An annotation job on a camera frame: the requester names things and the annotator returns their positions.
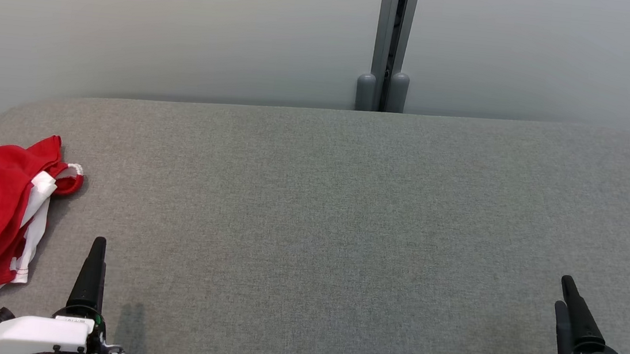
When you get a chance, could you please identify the grey cylindrical post foot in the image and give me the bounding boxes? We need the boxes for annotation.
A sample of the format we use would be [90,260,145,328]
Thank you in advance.
[354,73,378,113]
[387,72,411,115]

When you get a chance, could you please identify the grey metal partition post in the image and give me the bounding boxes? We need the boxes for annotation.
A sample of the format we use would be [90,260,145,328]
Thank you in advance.
[366,0,421,115]

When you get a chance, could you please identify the red shorts with white trim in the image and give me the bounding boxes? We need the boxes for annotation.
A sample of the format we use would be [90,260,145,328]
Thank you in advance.
[0,131,88,339]

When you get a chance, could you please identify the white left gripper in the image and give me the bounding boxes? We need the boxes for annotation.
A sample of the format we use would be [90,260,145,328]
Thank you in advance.
[0,227,142,354]

